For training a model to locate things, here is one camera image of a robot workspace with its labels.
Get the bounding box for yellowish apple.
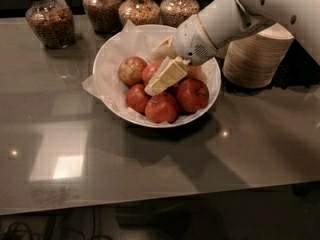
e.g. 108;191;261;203
187;66;202;79
118;56;148;86

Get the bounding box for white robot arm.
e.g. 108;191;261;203
145;0;320;96

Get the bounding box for black cables under table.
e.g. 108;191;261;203
0;207;114;240

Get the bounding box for glass cereal jar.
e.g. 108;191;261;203
118;0;160;25
160;0;200;27
25;0;75;49
82;0;122;33

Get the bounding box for yellowish apple back right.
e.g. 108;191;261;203
187;66;202;79

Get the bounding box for glass cereal jar far left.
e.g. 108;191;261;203
25;0;75;49

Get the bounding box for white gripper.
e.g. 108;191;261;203
145;15;217;96

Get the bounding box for white bowl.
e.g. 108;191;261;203
92;24;222;129

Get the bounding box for white paper liner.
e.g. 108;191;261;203
81;19;222;125

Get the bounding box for yellowish apple back left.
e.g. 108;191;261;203
118;56;148;86

